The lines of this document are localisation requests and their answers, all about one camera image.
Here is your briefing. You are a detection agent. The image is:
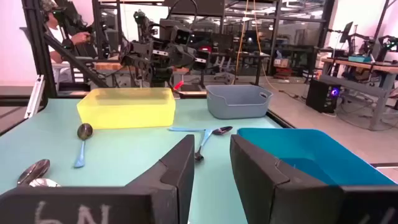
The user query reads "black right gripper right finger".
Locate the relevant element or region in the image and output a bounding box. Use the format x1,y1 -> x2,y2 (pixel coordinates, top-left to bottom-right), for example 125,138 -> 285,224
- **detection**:
229,134 -> 398,224

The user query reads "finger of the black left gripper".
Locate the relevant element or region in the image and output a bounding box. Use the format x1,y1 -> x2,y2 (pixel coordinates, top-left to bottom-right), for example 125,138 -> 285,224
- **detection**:
193,47 -> 210,71
120,42 -> 154,72

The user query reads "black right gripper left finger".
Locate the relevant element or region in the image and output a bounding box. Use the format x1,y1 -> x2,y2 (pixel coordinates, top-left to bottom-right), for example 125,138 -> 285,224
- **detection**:
0,134 -> 196,224

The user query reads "orange-handled metal spoon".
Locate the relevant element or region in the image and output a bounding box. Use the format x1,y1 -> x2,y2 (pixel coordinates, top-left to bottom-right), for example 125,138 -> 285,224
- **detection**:
28,177 -> 62,189

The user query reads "blue-handled metal spoon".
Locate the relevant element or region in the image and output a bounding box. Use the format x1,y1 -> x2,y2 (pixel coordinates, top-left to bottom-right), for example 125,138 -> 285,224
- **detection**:
73,123 -> 94,169
168,125 -> 234,136
194,129 -> 214,162

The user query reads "wooden workbench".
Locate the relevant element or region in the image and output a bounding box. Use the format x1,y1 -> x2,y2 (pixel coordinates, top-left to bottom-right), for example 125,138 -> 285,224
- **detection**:
93,61 -> 191,75

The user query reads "translucent yellow plastic bin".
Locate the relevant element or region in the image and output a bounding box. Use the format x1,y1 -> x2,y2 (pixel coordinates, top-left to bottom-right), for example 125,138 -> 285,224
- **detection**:
76,86 -> 177,130

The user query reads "grey-blue plastic bin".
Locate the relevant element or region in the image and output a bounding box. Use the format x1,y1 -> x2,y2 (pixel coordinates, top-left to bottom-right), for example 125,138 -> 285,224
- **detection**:
205,84 -> 274,120

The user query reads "teal table mat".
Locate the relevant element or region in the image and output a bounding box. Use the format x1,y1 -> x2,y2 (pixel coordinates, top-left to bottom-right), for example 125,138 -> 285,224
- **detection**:
0,98 -> 293,224

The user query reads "bright blue plastic bin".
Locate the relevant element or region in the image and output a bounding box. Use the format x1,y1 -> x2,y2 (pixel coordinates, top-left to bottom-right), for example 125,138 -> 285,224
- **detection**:
237,128 -> 397,187

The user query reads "black metal spoon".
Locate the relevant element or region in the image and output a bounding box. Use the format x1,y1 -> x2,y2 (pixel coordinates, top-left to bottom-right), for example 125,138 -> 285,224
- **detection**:
16,159 -> 51,187

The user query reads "person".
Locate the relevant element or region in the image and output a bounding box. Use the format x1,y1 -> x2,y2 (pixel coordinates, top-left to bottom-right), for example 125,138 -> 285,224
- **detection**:
39,0 -> 93,65

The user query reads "black computer tower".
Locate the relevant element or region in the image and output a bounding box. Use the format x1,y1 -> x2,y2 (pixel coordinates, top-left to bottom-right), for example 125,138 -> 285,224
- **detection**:
305,78 -> 342,114

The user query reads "black computer monitor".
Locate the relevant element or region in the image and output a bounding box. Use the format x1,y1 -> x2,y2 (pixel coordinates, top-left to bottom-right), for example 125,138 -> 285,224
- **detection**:
339,21 -> 354,44

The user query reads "wooden-topped grey desk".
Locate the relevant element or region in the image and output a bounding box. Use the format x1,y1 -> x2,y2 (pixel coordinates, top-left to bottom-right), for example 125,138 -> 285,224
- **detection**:
320,57 -> 398,131

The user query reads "teal box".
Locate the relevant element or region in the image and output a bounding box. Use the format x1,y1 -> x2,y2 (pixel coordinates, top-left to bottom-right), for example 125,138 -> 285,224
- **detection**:
348,55 -> 373,63

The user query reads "yellow hanging cable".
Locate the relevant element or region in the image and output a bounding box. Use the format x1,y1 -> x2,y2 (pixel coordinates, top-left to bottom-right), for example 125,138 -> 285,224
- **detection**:
233,0 -> 250,85

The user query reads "silver aluminium bracket bar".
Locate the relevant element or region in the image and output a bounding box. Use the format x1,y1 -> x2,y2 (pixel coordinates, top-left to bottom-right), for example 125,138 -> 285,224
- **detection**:
24,73 -> 47,119

